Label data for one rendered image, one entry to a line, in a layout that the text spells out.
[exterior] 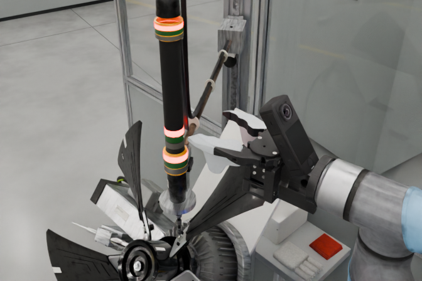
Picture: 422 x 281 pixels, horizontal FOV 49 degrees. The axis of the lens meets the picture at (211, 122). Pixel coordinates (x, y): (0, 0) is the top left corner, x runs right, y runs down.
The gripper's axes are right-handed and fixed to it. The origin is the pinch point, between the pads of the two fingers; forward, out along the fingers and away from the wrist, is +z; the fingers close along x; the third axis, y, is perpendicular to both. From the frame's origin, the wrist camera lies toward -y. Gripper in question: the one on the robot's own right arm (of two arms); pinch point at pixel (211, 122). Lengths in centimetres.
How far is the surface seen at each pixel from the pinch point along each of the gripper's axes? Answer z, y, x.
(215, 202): 7.6, 29.8, 12.0
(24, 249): 159, 166, 35
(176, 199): 6.8, 18.9, -1.5
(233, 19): 36, 8, 60
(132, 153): 35.2, 30.2, 14.2
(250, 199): -1.6, 23.3, 11.1
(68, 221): 157, 166, 65
